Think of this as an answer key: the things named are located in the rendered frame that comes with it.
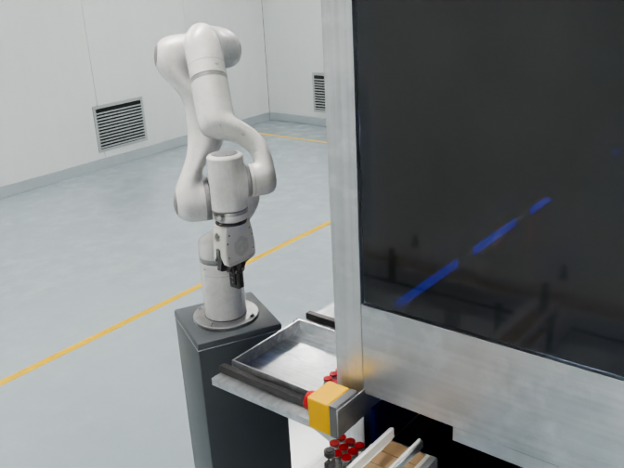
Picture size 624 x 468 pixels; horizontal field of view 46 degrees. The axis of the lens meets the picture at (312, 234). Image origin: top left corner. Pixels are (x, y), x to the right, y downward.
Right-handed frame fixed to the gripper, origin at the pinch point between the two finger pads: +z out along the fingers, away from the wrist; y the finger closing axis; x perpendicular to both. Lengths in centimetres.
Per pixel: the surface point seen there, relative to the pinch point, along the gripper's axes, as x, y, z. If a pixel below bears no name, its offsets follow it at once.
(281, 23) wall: 454, 543, -6
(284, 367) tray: -11.2, 2.7, 22.2
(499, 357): -74, -12, -8
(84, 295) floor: 244, 106, 110
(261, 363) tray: -5.2, 0.8, 22.2
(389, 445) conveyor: -53, -14, 18
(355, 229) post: -45, -12, -25
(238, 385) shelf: -7.2, -9.7, 22.4
